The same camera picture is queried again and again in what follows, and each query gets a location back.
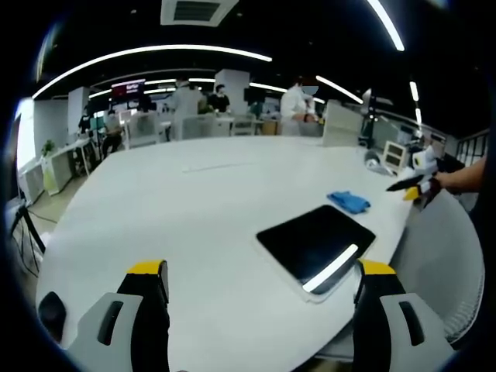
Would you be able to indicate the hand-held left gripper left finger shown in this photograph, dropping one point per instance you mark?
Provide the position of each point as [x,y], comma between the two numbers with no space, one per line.
[116,337]

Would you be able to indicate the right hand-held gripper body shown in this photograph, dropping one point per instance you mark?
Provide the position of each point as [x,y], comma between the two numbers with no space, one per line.
[425,159]

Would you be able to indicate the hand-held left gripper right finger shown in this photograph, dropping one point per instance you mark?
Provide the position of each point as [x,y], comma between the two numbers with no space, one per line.
[391,333]

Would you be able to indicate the blue cleaning cloth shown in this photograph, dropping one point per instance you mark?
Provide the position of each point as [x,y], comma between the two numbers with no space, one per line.
[348,200]

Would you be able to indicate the black tablet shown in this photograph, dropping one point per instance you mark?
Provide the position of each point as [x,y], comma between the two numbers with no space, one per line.
[315,242]

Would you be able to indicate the person's right hand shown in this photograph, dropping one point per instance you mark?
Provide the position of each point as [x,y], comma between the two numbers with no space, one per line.
[447,182]

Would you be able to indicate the small white drawer cabinet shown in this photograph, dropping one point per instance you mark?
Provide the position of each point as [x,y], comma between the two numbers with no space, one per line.
[395,154]

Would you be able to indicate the grey round object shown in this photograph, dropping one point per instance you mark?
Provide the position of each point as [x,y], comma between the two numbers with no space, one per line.
[375,162]

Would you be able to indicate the black stair railing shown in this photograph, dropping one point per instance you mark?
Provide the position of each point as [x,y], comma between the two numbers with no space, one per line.
[473,145]

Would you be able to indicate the black oval table grommet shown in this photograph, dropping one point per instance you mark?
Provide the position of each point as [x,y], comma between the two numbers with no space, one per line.
[51,315]

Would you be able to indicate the black desk lamp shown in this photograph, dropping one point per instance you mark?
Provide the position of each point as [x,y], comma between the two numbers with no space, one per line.
[370,116]

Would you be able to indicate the grey mesh office chair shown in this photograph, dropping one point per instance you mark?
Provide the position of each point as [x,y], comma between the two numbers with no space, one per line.
[438,263]

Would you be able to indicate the grey desk partition panel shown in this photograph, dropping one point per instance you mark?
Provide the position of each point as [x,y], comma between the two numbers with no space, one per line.
[342,123]

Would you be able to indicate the straight ceiling light strip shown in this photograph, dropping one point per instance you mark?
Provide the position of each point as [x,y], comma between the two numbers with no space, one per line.
[339,89]
[387,24]

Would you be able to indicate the black tripod stand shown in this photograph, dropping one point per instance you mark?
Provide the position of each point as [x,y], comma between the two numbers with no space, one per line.
[25,240]

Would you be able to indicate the green potted plant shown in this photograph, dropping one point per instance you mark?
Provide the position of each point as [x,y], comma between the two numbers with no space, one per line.
[48,148]

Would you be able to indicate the white office chair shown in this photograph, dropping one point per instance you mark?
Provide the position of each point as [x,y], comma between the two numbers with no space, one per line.
[141,131]

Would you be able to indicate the red display screen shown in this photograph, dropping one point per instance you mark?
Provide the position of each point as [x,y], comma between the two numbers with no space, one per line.
[128,88]

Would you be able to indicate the ceiling air vent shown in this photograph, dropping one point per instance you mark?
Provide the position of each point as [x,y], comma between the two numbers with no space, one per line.
[197,11]

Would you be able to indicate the long curved ceiling light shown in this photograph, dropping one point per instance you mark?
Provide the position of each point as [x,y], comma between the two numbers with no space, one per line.
[155,52]

